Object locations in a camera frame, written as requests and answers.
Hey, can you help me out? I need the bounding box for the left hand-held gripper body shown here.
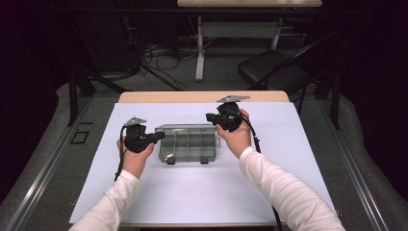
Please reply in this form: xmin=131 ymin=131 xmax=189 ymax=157
xmin=123 ymin=116 xmax=157 ymax=154

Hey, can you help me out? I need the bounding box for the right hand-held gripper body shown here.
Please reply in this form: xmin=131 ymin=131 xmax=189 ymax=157
xmin=215 ymin=94 xmax=251 ymax=133

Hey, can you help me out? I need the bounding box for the clear grey compartment storage box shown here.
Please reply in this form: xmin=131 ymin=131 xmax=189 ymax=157
xmin=154 ymin=123 xmax=221 ymax=166

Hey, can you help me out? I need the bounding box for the person's left hand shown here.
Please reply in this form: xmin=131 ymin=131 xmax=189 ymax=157
xmin=116 ymin=138 xmax=156 ymax=179

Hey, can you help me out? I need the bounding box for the person's right hand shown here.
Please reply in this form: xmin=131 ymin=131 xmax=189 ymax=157
xmin=215 ymin=108 xmax=253 ymax=160

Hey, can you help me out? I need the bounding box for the wooden table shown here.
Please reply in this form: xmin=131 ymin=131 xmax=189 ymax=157
xmin=75 ymin=90 xmax=331 ymax=229

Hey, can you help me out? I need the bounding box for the black folding chair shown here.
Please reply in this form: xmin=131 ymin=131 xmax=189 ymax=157
xmin=237 ymin=32 xmax=341 ymax=97

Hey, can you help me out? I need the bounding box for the black metal stand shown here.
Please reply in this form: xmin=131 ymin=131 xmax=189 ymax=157
xmin=314 ymin=70 xmax=342 ymax=131
xmin=66 ymin=68 xmax=129 ymax=128

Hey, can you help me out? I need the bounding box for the left hand-held gripper black cable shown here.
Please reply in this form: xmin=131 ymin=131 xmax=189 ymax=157
xmin=114 ymin=125 xmax=128 ymax=182

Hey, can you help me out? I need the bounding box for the hand-held gripper black cable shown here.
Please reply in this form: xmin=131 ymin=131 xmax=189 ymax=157
xmin=240 ymin=112 xmax=284 ymax=231
xmin=114 ymin=125 xmax=128 ymax=182

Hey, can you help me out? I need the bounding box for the right hand-held gripper black cable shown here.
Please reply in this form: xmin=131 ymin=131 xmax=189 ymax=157
xmin=240 ymin=112 xmax=284 ymax=231

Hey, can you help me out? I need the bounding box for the bundle of floor cables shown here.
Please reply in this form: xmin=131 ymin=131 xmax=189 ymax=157
xmin=121 ymin=15 xmax=201 ymax=92

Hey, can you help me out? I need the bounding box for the white metal frame desk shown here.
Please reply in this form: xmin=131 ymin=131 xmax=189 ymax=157
xmin=176 ymin=0 xmax=323 ymax=82

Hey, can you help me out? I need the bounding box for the grey floor rail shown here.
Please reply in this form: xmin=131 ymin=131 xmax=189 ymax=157
xmin=317 ymin=99 xmax=390 ymax=231
xmin=0 ymin=95 xmax=94 ymax=231

